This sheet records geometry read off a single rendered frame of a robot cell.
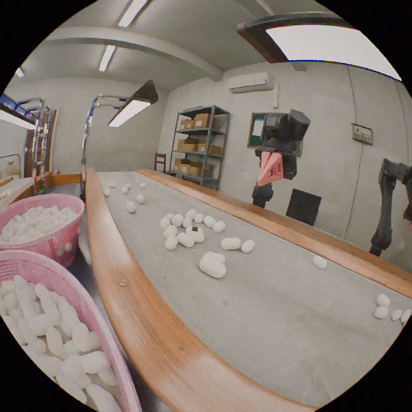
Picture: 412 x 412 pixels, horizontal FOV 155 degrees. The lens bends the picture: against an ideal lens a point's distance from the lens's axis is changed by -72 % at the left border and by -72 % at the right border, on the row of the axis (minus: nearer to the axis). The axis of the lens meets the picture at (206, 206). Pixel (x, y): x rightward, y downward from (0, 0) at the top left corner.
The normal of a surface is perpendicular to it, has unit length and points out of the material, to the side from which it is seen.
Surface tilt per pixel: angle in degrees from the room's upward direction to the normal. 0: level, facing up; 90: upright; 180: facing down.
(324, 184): 91
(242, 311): 0
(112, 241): 0
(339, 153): 90
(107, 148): 90
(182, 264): 0
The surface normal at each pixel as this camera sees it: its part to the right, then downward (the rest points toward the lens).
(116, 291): 0.15, -0.95
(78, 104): 0.67, 0.31
